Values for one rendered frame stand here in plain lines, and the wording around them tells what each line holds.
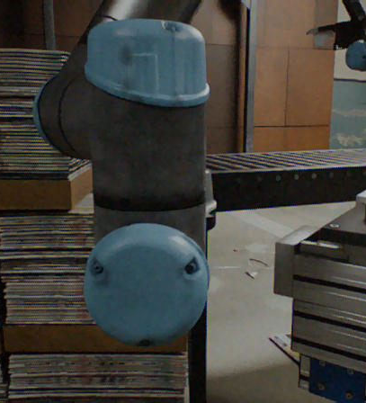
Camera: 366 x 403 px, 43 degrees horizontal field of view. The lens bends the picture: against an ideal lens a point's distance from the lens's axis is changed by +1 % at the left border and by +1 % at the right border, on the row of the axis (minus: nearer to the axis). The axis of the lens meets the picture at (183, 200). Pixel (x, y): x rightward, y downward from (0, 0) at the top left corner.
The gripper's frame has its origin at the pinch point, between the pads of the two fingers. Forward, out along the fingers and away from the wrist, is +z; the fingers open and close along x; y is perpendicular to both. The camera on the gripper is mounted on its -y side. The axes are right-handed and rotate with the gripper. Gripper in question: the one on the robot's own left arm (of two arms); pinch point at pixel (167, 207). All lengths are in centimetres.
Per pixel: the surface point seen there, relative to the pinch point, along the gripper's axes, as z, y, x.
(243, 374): 101, -86, -24
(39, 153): 6.7, 6.5, 18.5
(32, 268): 8.1, -11.3, 21.0
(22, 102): 6.8, 13.6, 20.4
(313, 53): 457, 70, -138
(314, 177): 87, -9, -43
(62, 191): 6.8, 1.0, 15.5
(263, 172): 81, -6, -26
